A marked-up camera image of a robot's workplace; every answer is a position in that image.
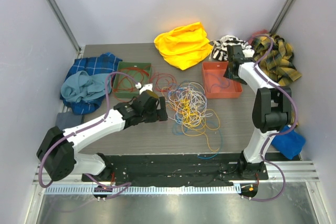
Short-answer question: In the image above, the pink cloth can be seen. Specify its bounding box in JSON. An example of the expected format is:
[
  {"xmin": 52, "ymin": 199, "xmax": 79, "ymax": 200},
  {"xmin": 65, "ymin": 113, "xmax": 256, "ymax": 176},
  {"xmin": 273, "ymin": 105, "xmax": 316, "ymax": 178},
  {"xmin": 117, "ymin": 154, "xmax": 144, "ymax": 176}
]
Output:
[{"xmin": 248, "ymin": 30, "xmax": 268, "ymax": 45}]

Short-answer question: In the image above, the white slotted cable duct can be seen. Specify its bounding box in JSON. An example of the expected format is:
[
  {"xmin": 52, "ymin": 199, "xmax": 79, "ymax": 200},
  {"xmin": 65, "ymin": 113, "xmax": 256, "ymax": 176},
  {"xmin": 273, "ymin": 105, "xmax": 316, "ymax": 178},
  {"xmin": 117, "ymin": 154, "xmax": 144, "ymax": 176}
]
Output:
[{"xmin": 45, "ymin": 184, "xmax": 241, "ymax": 195}]

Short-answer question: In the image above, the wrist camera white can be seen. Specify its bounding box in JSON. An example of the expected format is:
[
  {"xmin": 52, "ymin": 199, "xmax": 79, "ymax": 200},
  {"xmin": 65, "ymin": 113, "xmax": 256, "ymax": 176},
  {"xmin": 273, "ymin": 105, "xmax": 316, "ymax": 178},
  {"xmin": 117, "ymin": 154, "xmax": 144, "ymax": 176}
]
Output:
[
  {"xmin": 243, "ymin": 47, "xmax": 255, "ymax": 58},
  {"xmin": 135, "ymin": 82, "xmax": 153, "ymax": 94}
]

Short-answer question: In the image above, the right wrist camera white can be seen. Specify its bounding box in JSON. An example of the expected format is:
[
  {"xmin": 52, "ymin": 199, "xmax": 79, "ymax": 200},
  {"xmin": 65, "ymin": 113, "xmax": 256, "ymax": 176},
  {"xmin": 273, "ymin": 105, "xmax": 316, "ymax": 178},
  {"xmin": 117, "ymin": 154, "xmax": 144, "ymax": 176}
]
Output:
[{"xmin": 243, "ymin": 47, "xmax": 255, "ymax": 58}]

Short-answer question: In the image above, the grey folded cloth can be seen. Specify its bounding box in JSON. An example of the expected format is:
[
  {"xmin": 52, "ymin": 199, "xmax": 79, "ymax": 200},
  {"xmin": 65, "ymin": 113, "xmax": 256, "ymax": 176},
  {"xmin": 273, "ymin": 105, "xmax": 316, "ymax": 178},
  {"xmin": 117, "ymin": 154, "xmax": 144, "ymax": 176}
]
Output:
[{"xmin": 55, "ymin": 112, "xmax": 83, "ymax": 130}]

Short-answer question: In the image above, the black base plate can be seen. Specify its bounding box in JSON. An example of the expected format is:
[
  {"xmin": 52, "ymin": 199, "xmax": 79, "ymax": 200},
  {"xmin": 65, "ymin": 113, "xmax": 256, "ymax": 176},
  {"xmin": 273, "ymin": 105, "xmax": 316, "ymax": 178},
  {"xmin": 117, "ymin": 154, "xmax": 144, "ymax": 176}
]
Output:
[{"xmin": 81, "ymin": 153, "xmax": 268, "ymax": 188}]

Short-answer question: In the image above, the white cable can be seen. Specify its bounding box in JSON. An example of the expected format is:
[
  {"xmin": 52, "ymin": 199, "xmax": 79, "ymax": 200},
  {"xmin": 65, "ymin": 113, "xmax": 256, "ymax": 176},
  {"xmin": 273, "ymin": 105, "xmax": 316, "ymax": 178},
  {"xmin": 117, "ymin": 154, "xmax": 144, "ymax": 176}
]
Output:
[{"xmin": 166, "ymin": 82, "xmax": 213, "ymax": 127}]

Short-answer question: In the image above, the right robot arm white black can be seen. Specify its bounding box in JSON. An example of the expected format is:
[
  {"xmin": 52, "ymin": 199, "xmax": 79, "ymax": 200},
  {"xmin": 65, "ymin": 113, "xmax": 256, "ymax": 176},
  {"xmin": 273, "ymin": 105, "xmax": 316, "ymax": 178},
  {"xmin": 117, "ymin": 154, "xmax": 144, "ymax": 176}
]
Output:
[{"xmin": 224, "ymin": 45, "xmax": 292, "ymax": 179}]

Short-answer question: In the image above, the black white striped cloth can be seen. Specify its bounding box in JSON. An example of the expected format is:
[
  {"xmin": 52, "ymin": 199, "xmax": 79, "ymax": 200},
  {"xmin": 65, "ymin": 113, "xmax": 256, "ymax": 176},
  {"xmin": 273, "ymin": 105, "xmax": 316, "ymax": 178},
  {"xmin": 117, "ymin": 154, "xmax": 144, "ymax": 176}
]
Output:
[{"xmin": 209, "ymin": 35, "xmax": 252, "ymax": 61}]

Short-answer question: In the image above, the green plastic tray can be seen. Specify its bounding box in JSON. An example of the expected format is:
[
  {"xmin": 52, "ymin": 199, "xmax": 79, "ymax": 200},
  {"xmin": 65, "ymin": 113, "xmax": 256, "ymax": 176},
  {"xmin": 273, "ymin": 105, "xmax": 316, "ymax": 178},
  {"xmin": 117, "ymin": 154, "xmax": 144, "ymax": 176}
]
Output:
[{"xmin": 112, "ymin": 61, "xmax": 152, "ymax": 100}]

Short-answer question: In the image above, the red cable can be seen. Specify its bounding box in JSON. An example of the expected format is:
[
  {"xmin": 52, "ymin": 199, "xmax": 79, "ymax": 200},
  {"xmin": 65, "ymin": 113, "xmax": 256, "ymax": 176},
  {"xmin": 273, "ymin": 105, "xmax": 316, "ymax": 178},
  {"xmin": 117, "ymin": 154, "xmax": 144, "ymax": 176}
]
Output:
[
  {"xmin": 151, "ymin": 71, "xmax": 178, "ymax": 95},
  {"xmin": 111, "ymin": 66, "xmax": 152, "ymax": 99}
]

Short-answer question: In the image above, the orange-red plastic tray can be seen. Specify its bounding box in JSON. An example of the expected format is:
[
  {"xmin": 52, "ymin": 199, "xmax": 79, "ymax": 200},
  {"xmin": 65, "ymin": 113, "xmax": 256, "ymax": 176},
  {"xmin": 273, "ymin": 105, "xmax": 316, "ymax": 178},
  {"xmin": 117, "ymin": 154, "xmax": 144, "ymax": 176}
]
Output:
[{"xmin": 202, "ymin": 61, "xmax": 243, "ymax": 99}]

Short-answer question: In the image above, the light blue cloth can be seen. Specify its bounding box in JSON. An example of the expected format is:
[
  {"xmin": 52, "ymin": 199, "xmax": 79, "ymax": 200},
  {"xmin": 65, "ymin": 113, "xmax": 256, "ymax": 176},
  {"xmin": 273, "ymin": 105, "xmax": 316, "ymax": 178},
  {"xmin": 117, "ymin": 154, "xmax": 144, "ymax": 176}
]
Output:
[{"xmin": 60, "ymin": 70, "xmax": 111, "ymax": 103}]

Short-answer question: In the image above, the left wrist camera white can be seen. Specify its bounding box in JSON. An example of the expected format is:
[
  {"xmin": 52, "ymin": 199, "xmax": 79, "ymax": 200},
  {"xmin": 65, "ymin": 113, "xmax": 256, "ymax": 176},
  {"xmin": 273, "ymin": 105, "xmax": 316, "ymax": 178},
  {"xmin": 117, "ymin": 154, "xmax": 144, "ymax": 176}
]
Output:
[{"xmin": 135, "ymin": 82, "xmax": 153, "ymax": 94}]

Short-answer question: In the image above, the blue plaid cloth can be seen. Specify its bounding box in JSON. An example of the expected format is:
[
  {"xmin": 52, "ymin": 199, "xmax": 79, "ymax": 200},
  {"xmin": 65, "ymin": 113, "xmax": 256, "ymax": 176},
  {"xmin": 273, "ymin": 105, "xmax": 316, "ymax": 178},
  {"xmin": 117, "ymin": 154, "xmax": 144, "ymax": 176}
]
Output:
[{"xmin": 60, "ymin": 52, "xmax": 122, "ymax": 115}]

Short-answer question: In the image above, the bright blue cloth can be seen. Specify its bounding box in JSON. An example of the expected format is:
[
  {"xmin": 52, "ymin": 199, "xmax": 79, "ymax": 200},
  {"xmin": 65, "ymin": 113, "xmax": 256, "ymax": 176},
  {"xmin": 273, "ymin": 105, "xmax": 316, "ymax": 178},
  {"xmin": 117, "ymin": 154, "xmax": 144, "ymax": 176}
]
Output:
[{"xmin": 271, "ymin": 130, "xmax": 306, "ymax": 160}]

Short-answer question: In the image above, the yellow black plaid cloth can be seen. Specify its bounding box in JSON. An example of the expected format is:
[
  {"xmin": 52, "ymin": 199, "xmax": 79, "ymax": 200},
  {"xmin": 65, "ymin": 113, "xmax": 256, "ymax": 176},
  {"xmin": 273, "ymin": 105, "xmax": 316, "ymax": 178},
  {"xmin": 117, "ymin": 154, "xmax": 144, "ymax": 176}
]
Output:
[{"xmin": 249, "ymin": 33, "xmax": 303, "ymax": 128}]

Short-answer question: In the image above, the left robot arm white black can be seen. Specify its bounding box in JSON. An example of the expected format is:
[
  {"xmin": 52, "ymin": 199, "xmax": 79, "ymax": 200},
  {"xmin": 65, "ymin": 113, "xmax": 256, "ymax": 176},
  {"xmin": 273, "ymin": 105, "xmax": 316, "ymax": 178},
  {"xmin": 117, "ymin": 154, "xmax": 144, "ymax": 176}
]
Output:
[{"xmin": 36, "ymin": 90, "xmax": 167, "ymax": 187}]

